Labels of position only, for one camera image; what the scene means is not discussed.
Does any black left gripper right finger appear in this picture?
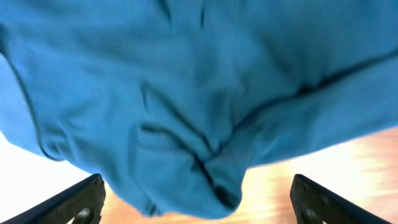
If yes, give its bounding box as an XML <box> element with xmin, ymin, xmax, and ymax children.
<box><xmin>290</xmin><ymin>174</ymin><xmax>390</xmax><ymax>224</ymax></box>

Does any teal blue polo shirt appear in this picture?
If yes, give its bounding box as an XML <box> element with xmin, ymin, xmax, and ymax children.
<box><xmin>1</xmin><ymin>0</ymin><xmax>397</xmax><ymax>219</ymax></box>

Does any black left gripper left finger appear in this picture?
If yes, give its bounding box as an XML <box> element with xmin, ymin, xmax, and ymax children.
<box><xmin>3</xmin><ymin>174</ymin><xmax>106</xmax><ymax>224</ymax></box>

